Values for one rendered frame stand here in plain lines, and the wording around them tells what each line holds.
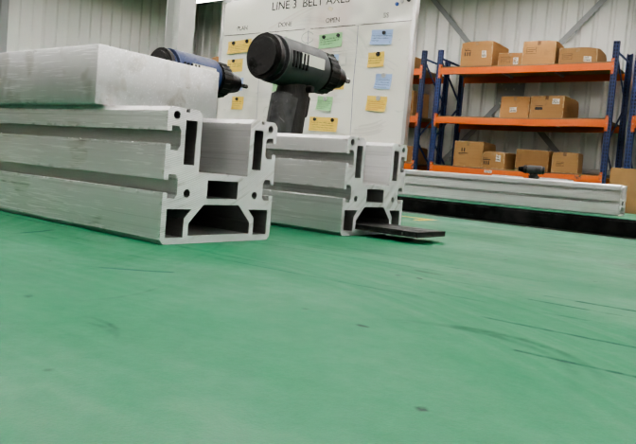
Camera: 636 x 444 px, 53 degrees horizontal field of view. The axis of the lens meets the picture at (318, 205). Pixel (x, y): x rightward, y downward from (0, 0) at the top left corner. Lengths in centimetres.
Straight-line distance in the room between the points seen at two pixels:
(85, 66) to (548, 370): 36
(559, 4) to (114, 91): 1133
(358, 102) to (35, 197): 332
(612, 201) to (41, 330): 181
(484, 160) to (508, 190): 859
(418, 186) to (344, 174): 157
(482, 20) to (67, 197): 1173
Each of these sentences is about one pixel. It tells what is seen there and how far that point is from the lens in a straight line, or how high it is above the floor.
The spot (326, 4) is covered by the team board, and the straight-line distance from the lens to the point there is 404.
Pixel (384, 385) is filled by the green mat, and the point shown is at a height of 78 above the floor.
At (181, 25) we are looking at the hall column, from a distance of 926.
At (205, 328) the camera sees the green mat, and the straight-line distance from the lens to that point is 21.
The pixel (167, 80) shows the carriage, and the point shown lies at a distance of 49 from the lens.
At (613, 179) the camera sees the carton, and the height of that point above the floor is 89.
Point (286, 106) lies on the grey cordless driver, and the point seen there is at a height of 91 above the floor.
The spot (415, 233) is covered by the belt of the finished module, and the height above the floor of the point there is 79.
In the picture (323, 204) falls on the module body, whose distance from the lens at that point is 55.
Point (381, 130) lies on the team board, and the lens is 366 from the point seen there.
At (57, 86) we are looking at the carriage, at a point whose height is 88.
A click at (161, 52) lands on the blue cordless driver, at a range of 100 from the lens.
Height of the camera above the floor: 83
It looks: 3 degrees down
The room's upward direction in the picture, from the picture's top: 5 degrees clockwise
